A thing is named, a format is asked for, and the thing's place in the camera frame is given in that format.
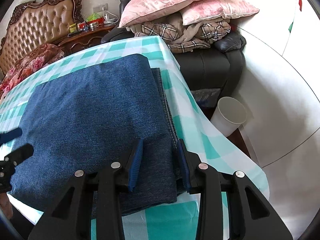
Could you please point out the red tin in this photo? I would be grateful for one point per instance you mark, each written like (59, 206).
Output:
(81, 25)

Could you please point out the black leather armchair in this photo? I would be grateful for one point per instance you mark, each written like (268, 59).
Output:
(207, 65)

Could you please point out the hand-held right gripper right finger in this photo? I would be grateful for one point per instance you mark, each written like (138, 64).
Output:
(183, 167)

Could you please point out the dark plastic bag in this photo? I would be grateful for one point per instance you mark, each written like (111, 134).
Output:
(205, 96)

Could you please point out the red hanging ornament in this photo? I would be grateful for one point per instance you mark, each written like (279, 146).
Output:
(300, 1)

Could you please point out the green wardrobe sticker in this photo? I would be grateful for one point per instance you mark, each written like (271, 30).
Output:
(290, 27)

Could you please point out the small pale pink pillow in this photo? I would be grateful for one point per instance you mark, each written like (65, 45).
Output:
(207, 13)

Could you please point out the white wall socket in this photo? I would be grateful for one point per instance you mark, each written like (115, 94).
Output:
(100, 7)

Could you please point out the green plastic bag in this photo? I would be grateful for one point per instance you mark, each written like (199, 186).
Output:
(93, 16)

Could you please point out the black remote control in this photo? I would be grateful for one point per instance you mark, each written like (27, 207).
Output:
(73, 33)

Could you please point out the white waste bin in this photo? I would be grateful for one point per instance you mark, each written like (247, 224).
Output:
(225, 126)

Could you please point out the red floral blanket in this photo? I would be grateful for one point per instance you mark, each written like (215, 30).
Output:
(32, 60)

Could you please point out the small yellow box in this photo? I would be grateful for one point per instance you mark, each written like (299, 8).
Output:
(73, 27)

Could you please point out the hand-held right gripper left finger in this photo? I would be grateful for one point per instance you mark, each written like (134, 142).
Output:
(136, 165)

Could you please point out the teal white checked tablecloth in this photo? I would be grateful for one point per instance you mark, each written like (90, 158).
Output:
(212, 142)

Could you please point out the brown plaid blanket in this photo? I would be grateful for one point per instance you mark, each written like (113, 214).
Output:
(195, 33)

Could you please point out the tufted leather carved headboard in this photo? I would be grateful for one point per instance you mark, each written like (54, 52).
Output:
(42, 27)

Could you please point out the dark wooden nightstand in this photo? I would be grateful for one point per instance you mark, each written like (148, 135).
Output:
(82, 41)

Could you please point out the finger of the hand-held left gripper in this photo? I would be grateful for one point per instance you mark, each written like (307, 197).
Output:
(11, 135)
(23, 152)

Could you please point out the blue denim pants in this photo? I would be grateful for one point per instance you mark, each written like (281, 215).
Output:
(87, 105)

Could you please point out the person's left hand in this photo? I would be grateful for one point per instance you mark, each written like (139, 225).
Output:
(5, 205)

